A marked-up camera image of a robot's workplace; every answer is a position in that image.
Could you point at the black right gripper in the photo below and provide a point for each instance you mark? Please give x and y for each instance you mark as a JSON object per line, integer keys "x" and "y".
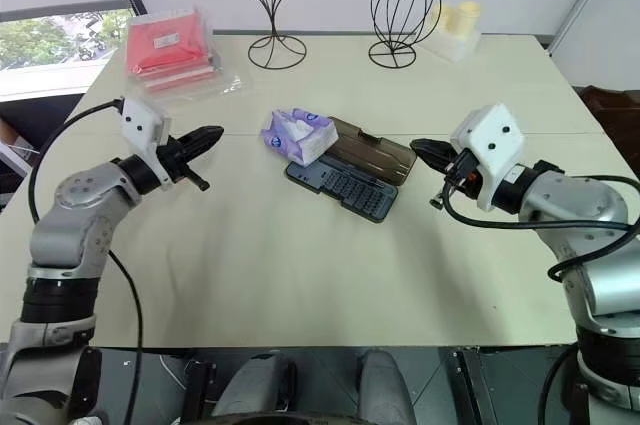
{"x": 462, "y": 167}

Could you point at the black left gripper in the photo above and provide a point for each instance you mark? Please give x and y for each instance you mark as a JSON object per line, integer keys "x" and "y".
{"x": 172, "y": 160}

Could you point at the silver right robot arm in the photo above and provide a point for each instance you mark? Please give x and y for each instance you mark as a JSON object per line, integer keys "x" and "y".
{"x": 575, "y": 200}

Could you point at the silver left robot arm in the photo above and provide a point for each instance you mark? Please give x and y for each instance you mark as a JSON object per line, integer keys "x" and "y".
{"x": 75, "y": 225}

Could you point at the black tool case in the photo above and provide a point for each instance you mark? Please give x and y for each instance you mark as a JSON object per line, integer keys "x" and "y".
{"x": 350, "y": 190}

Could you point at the clear plastic zip bag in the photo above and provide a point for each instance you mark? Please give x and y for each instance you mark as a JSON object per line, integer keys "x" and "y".
{"x": 220, "y": 87}

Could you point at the purple tissue pack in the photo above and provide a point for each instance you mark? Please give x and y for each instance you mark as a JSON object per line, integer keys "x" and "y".
{"x": 300, "y": 137}

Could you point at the red packets stack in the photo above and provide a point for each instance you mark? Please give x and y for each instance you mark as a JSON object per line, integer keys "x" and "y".
{"x": 167, "y": 45}

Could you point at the pale yellow cup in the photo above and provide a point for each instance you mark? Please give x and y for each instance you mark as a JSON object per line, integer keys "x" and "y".
{"x": 449, "y": 20}
{"x": 471, "y": 17}

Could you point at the dark brown wooden furniture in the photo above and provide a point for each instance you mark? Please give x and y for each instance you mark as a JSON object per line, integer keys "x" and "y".
{"x": 612, "y": 115}

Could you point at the window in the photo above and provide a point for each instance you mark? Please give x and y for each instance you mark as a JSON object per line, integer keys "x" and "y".
{"x": 45, "y": 45}

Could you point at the grey rounded shape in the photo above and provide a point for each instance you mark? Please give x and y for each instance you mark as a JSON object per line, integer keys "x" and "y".
{"x": 385, "y": 385}
{"x": 255, "y": 385}

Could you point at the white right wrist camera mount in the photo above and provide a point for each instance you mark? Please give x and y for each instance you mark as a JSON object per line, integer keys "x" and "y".
{"x": 492, "y": 130}

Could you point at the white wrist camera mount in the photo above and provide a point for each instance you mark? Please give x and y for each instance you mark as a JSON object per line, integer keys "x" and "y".
{"x": 142, "y": 120}
{"x": 492, "y": 130}

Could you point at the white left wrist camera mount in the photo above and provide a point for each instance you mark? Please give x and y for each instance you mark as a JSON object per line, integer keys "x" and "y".
{"x": 142, "y": 120}

